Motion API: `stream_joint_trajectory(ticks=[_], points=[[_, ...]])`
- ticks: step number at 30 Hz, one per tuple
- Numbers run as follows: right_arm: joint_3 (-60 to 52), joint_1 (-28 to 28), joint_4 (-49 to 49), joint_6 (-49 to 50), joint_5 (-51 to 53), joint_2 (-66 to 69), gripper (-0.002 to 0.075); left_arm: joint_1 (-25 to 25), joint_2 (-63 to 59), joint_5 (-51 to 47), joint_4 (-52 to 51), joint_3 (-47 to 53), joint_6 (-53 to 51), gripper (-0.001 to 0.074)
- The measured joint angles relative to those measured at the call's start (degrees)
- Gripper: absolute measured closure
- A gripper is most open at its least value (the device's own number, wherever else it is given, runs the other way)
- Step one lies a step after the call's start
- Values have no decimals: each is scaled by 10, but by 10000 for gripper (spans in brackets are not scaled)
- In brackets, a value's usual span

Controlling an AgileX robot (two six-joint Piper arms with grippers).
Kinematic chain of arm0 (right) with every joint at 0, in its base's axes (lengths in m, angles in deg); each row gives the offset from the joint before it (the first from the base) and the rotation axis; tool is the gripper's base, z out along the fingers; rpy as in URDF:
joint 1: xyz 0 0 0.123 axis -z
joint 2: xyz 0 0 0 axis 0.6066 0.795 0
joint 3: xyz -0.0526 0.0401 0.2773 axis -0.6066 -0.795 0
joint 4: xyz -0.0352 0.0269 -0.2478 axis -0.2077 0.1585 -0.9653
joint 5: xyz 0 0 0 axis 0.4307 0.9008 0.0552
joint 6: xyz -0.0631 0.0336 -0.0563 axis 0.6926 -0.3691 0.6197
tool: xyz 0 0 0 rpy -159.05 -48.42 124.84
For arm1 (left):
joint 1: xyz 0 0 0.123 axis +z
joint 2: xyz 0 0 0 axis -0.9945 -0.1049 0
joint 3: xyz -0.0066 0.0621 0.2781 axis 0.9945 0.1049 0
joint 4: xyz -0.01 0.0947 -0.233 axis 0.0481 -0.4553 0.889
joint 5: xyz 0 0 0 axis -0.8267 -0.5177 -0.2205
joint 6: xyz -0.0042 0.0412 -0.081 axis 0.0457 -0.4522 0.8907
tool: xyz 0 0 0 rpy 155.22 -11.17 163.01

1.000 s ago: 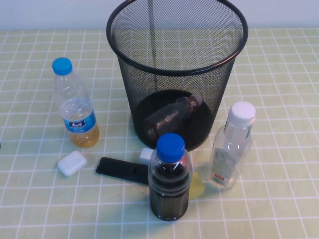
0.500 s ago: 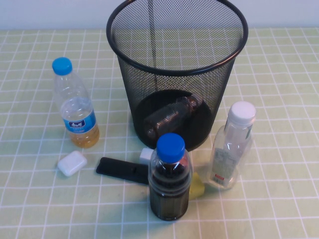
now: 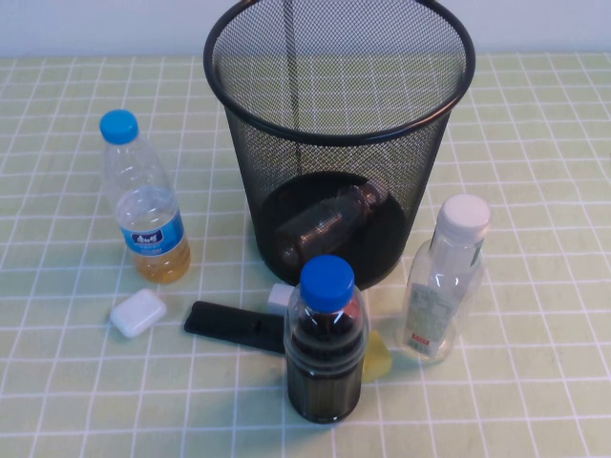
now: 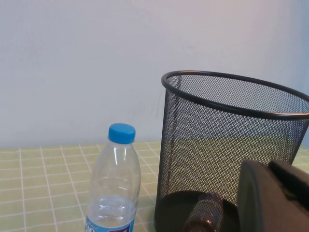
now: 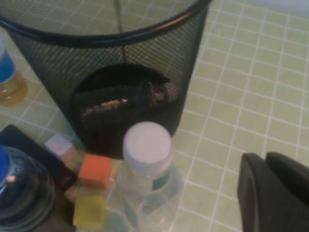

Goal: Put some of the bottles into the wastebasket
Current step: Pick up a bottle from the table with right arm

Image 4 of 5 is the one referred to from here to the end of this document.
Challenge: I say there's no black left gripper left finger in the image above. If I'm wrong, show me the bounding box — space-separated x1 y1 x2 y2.
236 159 309 232

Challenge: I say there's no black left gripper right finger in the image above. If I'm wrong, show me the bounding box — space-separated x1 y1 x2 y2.
267 159 309 211

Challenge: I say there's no clear bottle brown neck label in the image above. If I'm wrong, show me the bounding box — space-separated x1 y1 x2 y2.
183 192 224 232

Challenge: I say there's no black mesh wastebasket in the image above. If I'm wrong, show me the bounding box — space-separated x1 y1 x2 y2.
154 70 309 232

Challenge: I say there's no clear bottle blue label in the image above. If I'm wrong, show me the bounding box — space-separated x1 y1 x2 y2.
84 123 142 232

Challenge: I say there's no green checked tablecloth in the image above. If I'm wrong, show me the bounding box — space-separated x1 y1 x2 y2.
0 141 309 232

